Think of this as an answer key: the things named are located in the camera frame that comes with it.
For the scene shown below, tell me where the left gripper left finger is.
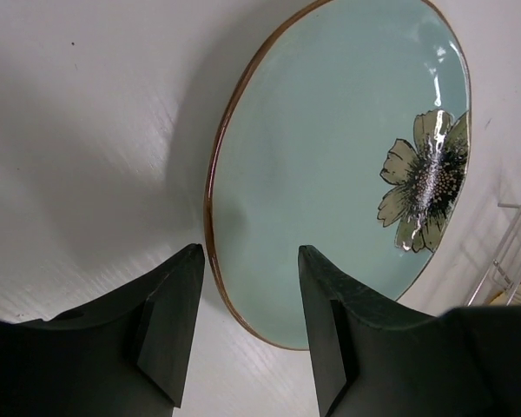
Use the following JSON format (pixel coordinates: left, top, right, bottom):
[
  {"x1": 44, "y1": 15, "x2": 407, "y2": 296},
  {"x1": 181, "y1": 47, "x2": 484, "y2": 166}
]
[{"x1": 45, "y1": 243, "x2": 205, "y2": 408}]

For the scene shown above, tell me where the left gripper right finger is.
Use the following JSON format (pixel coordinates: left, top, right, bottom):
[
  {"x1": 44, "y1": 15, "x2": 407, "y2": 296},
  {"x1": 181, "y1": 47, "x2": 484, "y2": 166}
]
[{"x1": 298, "y1": 245, "x2": 443, "y2": 415}]

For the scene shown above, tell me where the teal flower plate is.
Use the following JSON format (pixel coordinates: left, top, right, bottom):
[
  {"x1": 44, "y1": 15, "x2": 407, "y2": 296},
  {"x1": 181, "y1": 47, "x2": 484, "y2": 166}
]
[{"x1": 204, "y1": 1, "x2": 471, "y2": 351}]

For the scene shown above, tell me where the beige bird painted plate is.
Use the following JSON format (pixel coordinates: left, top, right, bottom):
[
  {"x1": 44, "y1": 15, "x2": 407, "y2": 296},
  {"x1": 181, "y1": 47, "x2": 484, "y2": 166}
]
[{"x1": 488, "y1": 275, "x2": 521, "y2": 306}]

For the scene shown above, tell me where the silver wire dish rack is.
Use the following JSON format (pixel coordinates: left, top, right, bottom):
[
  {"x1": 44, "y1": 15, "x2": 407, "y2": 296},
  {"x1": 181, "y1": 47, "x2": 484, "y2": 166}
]
[{"x1": 465, "y1": 203, "x2": 521, "y2": 306}]

